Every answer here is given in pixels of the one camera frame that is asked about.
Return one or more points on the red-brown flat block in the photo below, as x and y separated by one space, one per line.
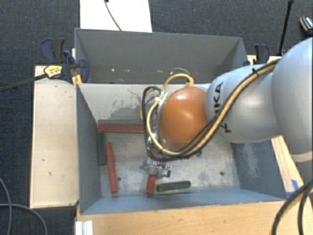
119 129
111 168
150 186

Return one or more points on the grey metal bin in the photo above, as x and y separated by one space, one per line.
137 155

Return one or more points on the dark green flat block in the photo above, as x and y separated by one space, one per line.
173 186
102 150

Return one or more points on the pale wood flat board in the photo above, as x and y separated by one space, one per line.
53 141

